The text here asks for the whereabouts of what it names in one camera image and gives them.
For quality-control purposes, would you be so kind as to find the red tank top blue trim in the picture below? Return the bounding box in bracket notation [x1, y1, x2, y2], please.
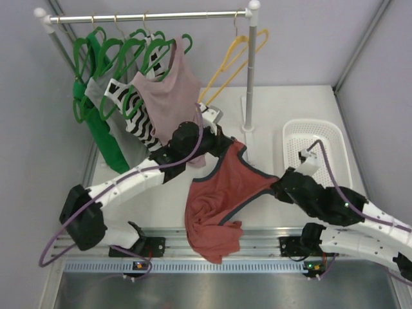
[184, 140, 279, 264]

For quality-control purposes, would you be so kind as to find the yellow hanger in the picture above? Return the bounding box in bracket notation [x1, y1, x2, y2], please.
[197, 8, 250, 106]

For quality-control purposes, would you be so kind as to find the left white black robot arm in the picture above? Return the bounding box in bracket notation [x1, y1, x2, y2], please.
[59, 122, 233, 256]

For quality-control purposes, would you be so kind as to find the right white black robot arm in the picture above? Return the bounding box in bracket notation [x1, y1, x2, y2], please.
[270, 168, 411, 285]

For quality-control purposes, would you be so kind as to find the pink tank top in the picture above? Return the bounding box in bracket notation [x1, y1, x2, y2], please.
[132, 35, 207, 168]

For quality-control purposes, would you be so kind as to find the black white striped top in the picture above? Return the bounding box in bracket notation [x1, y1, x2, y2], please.
[106, 32, 166, 152]

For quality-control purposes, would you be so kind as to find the green hanger under pink top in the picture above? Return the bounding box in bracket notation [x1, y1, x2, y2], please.
[122, 33, 194, 120]

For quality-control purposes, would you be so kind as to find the grey top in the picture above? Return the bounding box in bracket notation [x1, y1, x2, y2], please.
[84, 35, 152, 165]

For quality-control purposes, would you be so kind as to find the green top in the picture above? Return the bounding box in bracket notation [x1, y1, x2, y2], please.
[72, 32, 130, 174]

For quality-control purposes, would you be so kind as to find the green hanger under striped top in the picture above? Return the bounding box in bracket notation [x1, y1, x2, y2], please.
[100, 28, 152, 120]

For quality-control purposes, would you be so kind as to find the white perforated plastic basket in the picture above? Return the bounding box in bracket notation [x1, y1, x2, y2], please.
[283, 118, 353, 189]

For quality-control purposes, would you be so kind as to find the silver clothes rack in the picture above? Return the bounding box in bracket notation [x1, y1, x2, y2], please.
[33, 1, 261, 164]

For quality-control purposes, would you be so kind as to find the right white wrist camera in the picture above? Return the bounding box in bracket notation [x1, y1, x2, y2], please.
[295, 149, 322, 176]

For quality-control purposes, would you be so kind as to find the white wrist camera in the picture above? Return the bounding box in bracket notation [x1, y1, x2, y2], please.
[199, 102, 223, 135]
[295, 149, 322, 176]

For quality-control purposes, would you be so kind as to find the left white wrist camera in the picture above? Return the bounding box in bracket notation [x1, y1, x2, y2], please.
[199, 102, 223, 135]

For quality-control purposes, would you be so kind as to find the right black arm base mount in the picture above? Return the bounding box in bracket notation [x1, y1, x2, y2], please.
[279, 236, 321, 259]

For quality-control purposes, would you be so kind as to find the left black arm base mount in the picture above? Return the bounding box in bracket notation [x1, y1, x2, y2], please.
[109, 236, 165, 258]

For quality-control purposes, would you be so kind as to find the slotted white cable duct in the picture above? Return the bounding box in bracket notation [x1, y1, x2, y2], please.
[64, 259, 308, 274]

